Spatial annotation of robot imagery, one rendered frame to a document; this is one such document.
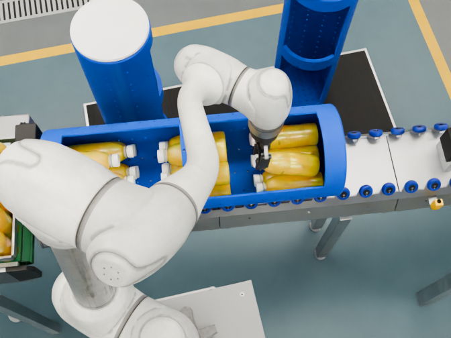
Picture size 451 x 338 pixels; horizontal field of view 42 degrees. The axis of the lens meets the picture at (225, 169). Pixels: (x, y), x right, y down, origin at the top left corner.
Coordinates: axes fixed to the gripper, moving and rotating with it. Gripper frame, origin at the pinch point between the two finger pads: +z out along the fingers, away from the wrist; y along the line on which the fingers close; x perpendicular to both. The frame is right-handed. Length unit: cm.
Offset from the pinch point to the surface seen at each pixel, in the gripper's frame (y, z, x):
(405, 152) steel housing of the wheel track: 9, 29, -53
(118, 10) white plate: 69, 19, 41
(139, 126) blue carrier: 13.6, 1.4, 33.6
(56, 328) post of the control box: -24, 116, 87
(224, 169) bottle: 0.0, 7.1, 10.1
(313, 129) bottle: 10.7, 7.7, -18.4
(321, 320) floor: -33, 121, -32
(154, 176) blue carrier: 7.5, 26.2, 32.4
